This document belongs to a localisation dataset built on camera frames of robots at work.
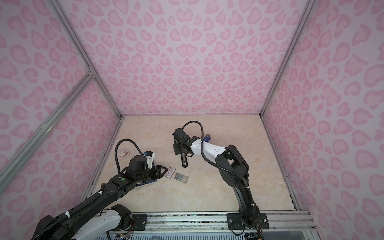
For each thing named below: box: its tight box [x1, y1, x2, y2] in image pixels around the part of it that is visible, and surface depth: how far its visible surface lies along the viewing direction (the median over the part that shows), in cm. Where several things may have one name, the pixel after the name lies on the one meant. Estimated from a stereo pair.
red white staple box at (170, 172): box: [164, 166, 177, 179], surface depth 91 cm
